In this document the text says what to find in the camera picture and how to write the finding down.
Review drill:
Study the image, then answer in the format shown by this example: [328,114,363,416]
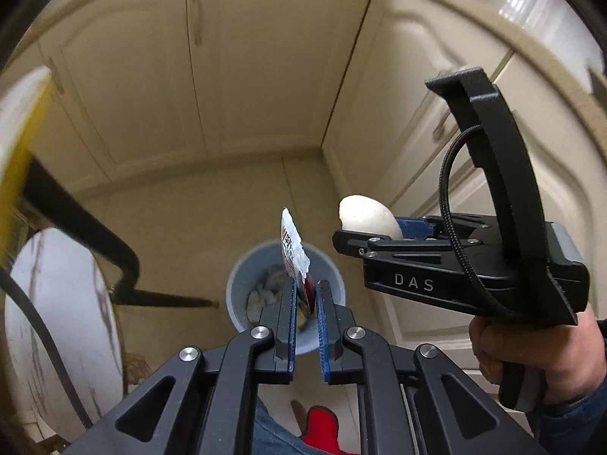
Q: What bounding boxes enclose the person's right hand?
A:
[469,306,606,405]

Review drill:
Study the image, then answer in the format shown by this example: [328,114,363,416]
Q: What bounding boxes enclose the cream kitchen cabinets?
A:
[0,0,607,371]

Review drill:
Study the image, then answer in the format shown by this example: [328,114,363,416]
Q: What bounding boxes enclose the person's blue jeans leg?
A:
[251,399,316,455]

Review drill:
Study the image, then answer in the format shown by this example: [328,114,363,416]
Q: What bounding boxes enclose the red sauce packet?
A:
[280,207,316,314]

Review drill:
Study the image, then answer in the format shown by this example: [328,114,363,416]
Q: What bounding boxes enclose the black table leg base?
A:
[24,158,219,308]

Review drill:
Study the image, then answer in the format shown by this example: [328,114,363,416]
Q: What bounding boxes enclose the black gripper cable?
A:
[0,264,94,430]

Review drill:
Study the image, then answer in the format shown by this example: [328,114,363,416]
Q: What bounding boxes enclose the light blue trash bin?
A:
[225,240,346,332]

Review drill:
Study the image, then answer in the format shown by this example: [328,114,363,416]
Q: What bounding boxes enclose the red slipper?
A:
[300,406,353,455]

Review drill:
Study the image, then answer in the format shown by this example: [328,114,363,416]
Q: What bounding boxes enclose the white steamed bun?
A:
[338,194,403,240]

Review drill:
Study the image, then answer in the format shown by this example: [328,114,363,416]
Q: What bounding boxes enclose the round white marble table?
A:
[0,66,127,442]

